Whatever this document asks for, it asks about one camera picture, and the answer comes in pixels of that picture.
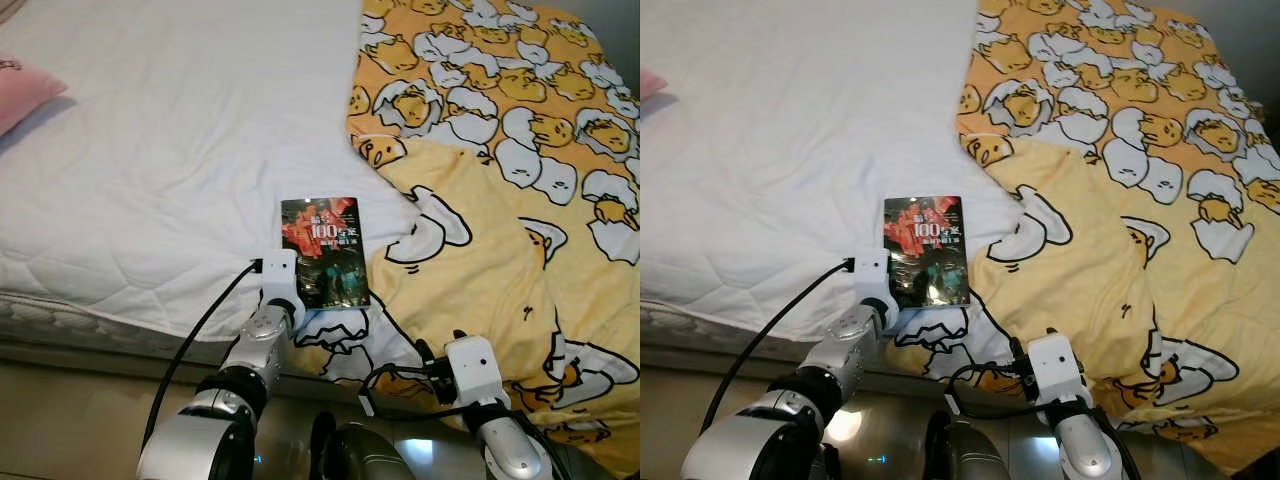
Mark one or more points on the dark cover paperback book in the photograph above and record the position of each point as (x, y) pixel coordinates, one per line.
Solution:
(325, 250)
(925, 250)

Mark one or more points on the pink pillow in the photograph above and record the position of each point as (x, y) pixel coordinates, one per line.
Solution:
(652, 84)
(25, 90)

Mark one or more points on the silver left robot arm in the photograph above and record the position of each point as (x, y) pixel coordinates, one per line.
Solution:
(845, 350)
(255, 345)

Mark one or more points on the yellow egg print blanket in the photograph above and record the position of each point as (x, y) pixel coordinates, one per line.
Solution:
(1120, 250)
(500, 250)

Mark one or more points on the beige bed base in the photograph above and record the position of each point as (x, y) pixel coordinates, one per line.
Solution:
(80, 357)
(720, 357)

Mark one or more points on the white quilted mattress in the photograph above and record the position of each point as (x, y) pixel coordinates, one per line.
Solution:
(800, 120)
(180, 120)

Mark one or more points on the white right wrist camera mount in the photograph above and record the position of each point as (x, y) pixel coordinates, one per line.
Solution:
(1055, 370)
(475, 370)

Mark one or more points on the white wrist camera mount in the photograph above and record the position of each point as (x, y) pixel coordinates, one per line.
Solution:
(872, 285)
(475, 370)
(280, 285)
(1055, 370)

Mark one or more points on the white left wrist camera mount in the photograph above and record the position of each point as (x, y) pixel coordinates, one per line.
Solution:
(872, 285)
(280, 285)

